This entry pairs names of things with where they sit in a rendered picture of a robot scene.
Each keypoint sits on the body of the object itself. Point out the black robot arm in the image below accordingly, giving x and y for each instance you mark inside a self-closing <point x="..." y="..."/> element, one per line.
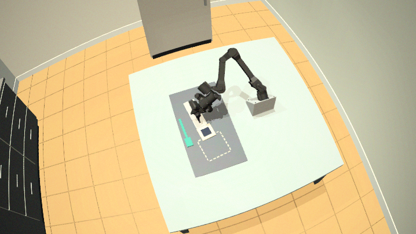
<point x="205" y="88"/>

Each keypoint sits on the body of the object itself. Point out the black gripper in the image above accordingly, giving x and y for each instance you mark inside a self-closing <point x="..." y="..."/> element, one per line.
<point x="201" y="106"/>

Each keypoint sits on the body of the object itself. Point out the cream square tile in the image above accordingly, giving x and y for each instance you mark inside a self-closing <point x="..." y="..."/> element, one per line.
<point x="206" y="132"/>

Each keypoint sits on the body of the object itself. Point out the teal flat spatula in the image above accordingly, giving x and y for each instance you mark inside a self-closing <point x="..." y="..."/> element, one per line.
<point x="187" y="140"/>

